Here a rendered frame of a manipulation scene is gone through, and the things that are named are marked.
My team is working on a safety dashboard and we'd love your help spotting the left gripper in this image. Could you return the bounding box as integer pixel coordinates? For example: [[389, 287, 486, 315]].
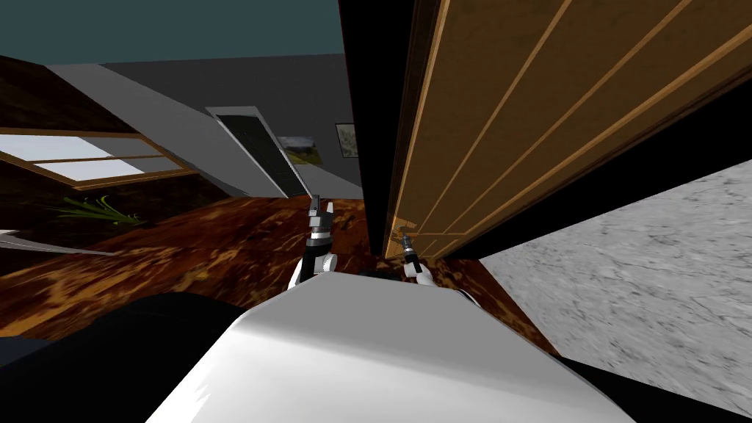
[[308, 195, 336, 236]]

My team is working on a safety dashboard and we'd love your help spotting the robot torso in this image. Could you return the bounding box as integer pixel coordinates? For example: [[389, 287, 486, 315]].
[[145, 267, 639, 423]]

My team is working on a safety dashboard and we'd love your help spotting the brown wooden door leaf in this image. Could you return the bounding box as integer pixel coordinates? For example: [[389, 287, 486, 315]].
[[383, 0, 752, 260]]

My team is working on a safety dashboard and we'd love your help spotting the green plant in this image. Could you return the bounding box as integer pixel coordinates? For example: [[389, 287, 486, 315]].
[[49, 195, 145, 228]]

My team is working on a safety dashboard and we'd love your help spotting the wooden framed window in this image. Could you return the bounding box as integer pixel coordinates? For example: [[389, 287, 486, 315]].
[[0, 128, 198, 192]]

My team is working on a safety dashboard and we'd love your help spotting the landscape picture on wall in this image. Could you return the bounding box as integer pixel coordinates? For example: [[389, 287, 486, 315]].
[[275, 135, 325, 167]]

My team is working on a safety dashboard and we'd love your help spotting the pale framed picture on wall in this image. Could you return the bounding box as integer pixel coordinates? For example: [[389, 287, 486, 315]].
[[334, 122, 359, 159]]

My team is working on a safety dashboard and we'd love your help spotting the dark door with pale frame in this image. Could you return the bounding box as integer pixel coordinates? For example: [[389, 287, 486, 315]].
[[205, 105, 314, 200]]

